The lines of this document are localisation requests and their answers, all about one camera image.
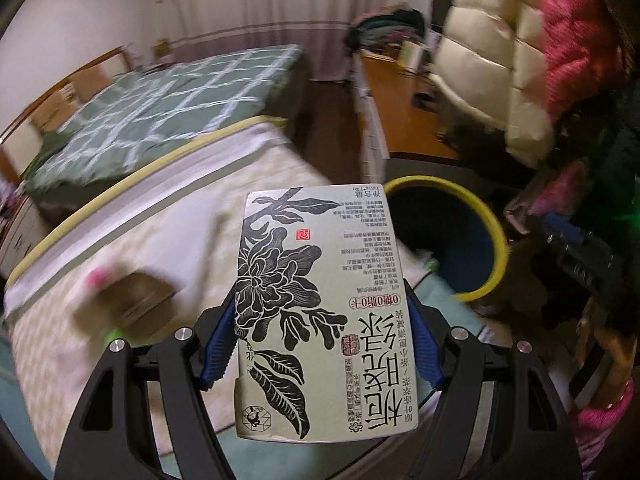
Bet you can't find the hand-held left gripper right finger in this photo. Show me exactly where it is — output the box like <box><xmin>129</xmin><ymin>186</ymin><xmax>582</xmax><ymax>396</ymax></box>
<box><xmin>402</xmin><ymin>282</ymin><xmax>583</xmax><ymax>480</ymax></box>

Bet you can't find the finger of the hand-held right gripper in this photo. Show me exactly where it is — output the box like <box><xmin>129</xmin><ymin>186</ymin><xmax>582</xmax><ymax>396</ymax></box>
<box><xmin>537</xmin><ymin>212</ymin><xmax>618</xmax><ymax>286</ymax></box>

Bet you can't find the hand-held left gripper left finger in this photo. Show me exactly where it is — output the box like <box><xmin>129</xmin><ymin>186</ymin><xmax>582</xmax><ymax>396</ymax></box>
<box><xmin>52</xmin><ymin>287</ymin><xmax>241</xmax><ymax>480</ymax></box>

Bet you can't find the yellow rimmed waste bin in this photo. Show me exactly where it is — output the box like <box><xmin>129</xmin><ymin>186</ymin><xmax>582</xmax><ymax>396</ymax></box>
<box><xmin>384</xmin><ymin>176</ymin><xmax>508</xmax><ymax>302</ymax></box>

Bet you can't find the brown cardboard box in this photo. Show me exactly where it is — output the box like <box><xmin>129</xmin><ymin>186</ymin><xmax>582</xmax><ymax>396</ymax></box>
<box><xmin>75</xmin><ymin>272</ymin><xmax>178</xmax><ymax>328</ymax></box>

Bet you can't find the floral print tea carton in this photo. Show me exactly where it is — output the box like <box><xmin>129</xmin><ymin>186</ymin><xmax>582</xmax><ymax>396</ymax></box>
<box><xmin>234</xmin><ymin>183</ymin><xmax>422</xmax><ymax>445</ymax></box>

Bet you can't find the person's right forearm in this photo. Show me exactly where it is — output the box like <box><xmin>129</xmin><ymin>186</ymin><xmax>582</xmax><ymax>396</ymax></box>
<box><xmin>575</xmin><ymin>300</ymin><xmax>640</xmax><ymax>466</ymax></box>

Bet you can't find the pink floral garment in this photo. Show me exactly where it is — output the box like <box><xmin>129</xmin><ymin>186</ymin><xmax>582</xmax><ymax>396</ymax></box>
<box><xmin>505</xmin><ymin>160</ymin><xmax>586</xmax><ymax>231</ymax></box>

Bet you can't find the cream down jacket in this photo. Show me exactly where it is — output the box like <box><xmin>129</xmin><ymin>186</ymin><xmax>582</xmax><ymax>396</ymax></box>
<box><xmin>430</xmin><ymin>0</ymin><xmax>556</xmax><ymax>168</ymax></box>

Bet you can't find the red quilted jacket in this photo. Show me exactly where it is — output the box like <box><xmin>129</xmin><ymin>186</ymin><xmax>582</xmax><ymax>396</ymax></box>
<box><xmin>520</xmin><ymin>0</ymin><xmax>631</xmax><ymax>121</ymax></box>

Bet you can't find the wooden desk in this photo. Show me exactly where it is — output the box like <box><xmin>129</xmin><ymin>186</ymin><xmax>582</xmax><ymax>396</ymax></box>
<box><xmin>352</xmin><ymin>50</ymin><xmax>463</xmax><ymax>181</ymax></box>

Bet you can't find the white nightstand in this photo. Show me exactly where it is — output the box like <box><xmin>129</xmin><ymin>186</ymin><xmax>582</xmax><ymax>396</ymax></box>
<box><xmin>0</xmin><ymin>195</ymin><xmax>51</xmax><ymax>281</ymax></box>

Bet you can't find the green plaid quilt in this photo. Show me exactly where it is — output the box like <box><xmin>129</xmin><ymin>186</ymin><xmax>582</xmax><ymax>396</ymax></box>
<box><xmin>25</xmin><ymin>44</ymin><xmax>306</xmax><ymax>196</ymax></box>

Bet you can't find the pile of clothes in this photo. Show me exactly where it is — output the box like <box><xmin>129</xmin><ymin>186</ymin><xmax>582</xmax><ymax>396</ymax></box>
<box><xmin>347</xmin><ymin>7</ymin><xmax>431</xmax><ymax>53</ymax></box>

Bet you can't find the tan pillow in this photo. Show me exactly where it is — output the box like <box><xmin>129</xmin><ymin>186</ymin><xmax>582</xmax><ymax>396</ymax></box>
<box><xmin>65</xmin><ymin>67</ymin><xmax>113</xmax><ymax>101</ymax></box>

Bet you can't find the wooden bed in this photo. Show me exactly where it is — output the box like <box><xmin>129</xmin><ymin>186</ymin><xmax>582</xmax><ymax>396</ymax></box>
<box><xmin>0</xmin><ymin>42</ymin><xmax>313</xmax><ymax>198</ymax></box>

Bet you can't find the white and mauve curtain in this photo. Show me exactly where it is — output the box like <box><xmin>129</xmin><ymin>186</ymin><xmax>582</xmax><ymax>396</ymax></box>
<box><xmin>135</xmin><ymin>0</ymin><xmax>436</xmax><ymax>83</ymax></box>

